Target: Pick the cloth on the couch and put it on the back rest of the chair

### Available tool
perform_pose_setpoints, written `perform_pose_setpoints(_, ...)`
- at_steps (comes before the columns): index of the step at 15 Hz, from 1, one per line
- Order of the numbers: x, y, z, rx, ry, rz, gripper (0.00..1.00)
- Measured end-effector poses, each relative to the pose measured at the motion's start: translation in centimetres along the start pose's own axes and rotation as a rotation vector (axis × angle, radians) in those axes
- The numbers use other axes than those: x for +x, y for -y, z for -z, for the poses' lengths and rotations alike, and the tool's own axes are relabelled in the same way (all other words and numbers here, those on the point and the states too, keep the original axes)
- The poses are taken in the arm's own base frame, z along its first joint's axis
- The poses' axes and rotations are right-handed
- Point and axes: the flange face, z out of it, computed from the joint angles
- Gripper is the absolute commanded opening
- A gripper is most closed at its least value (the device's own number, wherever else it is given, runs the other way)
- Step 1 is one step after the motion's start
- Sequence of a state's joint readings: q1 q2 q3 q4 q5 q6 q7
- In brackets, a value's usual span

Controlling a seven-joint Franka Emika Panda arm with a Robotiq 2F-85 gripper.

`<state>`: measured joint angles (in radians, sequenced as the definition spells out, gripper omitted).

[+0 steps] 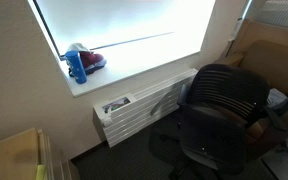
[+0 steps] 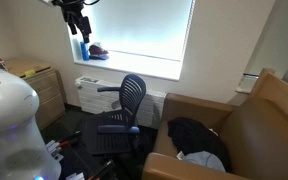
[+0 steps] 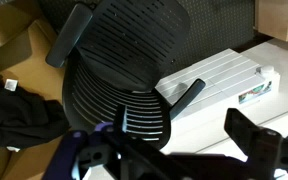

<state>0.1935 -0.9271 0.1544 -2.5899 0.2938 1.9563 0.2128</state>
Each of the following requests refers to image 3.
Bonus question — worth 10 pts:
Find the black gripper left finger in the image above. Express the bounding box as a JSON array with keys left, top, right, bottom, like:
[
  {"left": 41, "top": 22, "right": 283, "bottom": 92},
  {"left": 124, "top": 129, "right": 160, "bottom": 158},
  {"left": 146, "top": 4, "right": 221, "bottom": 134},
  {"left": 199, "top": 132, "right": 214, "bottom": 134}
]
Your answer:
[{"left": 114, "top": 105, "right": 127, "bottom": 132}]

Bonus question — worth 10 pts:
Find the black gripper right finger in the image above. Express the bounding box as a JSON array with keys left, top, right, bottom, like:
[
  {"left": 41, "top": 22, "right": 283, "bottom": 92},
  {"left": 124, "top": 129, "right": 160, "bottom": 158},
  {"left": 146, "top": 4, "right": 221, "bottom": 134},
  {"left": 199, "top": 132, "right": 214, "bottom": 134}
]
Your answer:
[{"left": 224, "top": 108, "right": 261, "bottom": 156}]

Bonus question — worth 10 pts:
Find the black cloth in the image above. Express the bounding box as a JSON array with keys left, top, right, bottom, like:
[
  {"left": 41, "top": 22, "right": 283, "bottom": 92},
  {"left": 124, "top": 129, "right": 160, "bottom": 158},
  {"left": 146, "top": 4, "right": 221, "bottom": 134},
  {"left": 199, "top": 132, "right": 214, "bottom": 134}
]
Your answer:
[{"left": 0, "top": 84, "right": 70, "bottom": 149}]

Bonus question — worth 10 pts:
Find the black mesh office chair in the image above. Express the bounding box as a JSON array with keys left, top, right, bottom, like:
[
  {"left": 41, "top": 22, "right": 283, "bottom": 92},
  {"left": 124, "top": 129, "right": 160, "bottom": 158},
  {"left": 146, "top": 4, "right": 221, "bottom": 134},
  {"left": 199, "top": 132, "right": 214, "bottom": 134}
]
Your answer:
[{"left": 46, "top": 0, "right": 206, "bottom": 149}]

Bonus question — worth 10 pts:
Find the tan leather couch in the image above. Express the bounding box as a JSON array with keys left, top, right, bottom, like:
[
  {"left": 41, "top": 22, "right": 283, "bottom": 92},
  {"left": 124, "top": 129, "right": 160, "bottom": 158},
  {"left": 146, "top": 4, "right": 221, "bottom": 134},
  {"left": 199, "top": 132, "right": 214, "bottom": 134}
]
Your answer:
[{"left": 0, "top": 0, "right": 65, "bottom": 180}]

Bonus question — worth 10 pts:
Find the wooden cabinet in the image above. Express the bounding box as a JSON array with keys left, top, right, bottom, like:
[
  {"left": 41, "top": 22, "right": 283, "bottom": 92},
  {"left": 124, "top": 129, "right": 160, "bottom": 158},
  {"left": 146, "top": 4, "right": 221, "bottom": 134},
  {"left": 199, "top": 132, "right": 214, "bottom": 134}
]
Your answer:
[{"left": 255, "top": 0, "right": 288, "bottom": 42}]

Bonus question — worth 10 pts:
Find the white wall heater unit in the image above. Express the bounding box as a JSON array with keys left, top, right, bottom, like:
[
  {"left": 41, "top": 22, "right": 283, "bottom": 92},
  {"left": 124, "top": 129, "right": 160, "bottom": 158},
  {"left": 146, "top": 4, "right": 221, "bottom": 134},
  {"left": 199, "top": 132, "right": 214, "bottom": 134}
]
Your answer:
[{"left": 156, "top": 49, "right": 280, "bottom": 121}]

